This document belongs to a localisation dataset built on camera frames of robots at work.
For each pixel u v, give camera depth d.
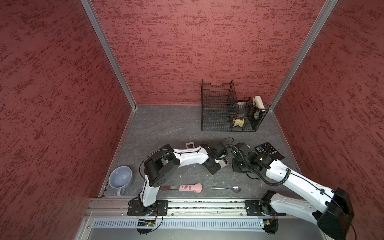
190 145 0.98
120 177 0.83
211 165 0.78
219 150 0.71
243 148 0.62
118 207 0.76
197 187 0.79
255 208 0.74
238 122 1.09
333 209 0.39
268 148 0.95
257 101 0.97
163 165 0.51
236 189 0.78
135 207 0.73
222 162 0.89
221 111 1.18
